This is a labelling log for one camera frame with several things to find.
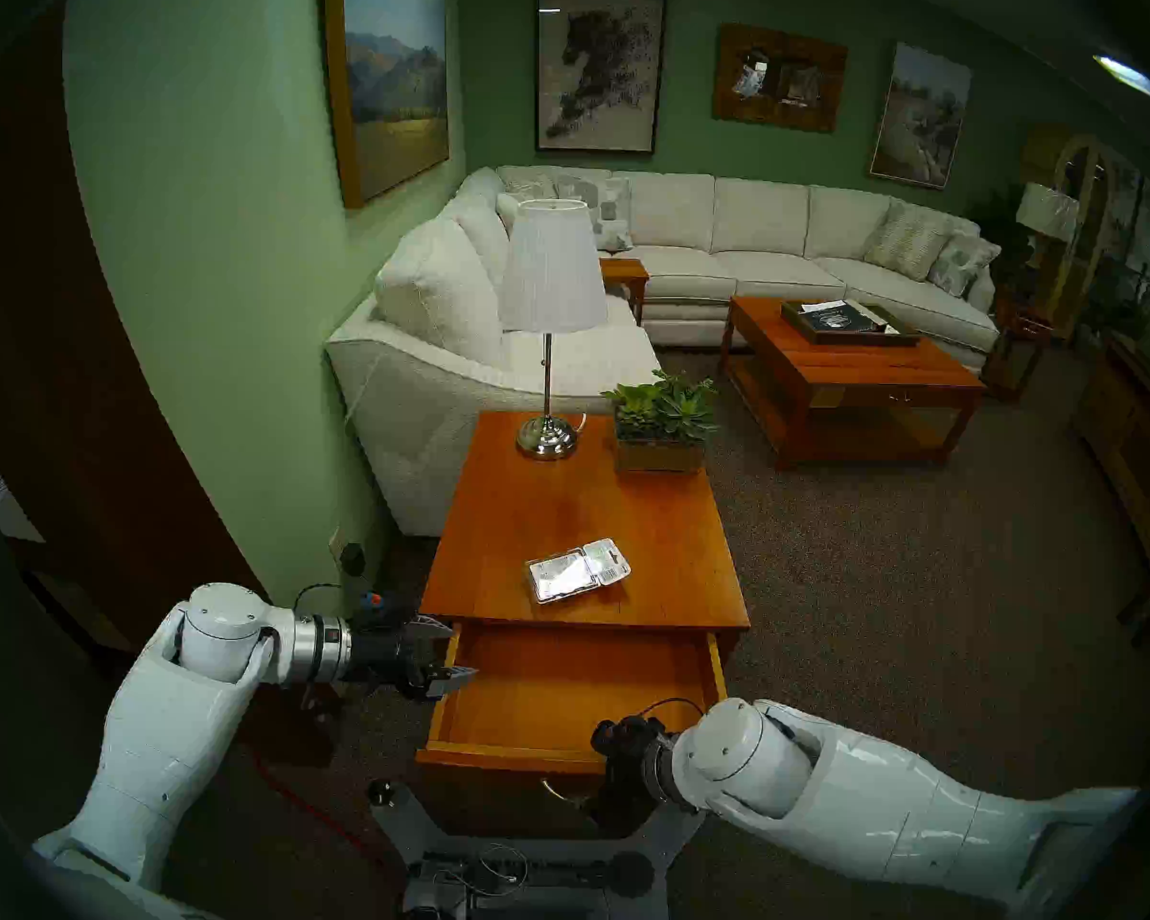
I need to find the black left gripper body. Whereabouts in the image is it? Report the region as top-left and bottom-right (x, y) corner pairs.
(350, 621), (437, 702)

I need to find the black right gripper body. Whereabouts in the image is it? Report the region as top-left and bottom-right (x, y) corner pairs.
(589, 715), (678, 835)

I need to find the wooden end table drawer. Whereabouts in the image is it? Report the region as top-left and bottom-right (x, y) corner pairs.
(415, 621), (729, 806)

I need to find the clear plastic blister pack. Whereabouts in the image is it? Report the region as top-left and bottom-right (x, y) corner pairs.
(525, 538), (632, 605)

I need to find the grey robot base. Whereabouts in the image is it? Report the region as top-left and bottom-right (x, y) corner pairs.
(366, 779), (708, 920)

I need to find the black power strip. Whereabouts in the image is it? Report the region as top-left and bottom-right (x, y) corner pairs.
(420, 853), (610, 888)

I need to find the orange wooden end table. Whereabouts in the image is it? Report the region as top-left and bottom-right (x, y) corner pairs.
(419, 410), (750, 660)

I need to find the succulent planter box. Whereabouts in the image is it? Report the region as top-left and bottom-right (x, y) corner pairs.
(601, 370), (722, 473)

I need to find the white shade chrome table lamp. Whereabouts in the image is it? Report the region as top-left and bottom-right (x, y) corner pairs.
(496, 197), (610, 462)

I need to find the small wooden side table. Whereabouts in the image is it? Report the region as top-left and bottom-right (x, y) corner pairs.
(979, 286), (1055, 406)
(599, 257), (651, 327)

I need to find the grey patterned throw pillow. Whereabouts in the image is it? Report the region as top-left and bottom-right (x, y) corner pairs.
(558, 175), (633, 253)
(928, 230), (1002, 299)

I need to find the wooden coffee table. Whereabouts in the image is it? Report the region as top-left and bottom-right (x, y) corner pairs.
(717, 295), (988, 472)

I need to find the dark hardcover book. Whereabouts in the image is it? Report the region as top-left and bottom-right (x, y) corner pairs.
(803, 303), (885, 334)

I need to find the dark wooden serving tray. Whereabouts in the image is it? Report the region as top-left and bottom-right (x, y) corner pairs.
(779, 300), (923, 347)

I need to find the cream sectional sofa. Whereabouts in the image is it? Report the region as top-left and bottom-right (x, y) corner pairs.
(324, 164), (1002, 538)

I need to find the framed mountain landscape painting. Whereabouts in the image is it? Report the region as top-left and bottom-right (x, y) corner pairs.
(323, 0), (451, 210)

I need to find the black framed horse artwork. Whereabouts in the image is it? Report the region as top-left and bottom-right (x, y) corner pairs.
(535, 0), (668, 155)

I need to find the wooden sideboard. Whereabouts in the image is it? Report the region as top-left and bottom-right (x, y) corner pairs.
(1069, 329), (1150, 569)

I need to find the rustic wood framed mirror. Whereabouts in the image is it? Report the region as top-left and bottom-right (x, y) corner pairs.
(711, 22), (849, 133)

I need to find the wrapped shade table lamp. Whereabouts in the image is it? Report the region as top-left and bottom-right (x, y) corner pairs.
(1016, 182), (1081, 301)

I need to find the framed tree landscape painting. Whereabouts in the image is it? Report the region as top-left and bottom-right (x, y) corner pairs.
(867, 41), (974, 191)

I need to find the arched wooden cabinet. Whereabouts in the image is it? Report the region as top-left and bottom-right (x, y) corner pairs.
(1014, 123), (1117, 339)

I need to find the fluorescent ceiling light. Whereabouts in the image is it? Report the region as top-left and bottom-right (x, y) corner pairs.
(1092, 54), (1150, 104)

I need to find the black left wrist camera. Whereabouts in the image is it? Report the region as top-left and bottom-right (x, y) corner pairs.
(350, 590), (413, 626)

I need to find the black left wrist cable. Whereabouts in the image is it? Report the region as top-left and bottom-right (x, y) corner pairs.
(292, 583), (389, 710)

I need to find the white wire loop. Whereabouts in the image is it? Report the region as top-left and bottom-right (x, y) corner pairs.
(474, 841), (530, 898)

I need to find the red floor cable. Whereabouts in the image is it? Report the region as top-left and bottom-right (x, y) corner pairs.
(254, 755), (399, 881)

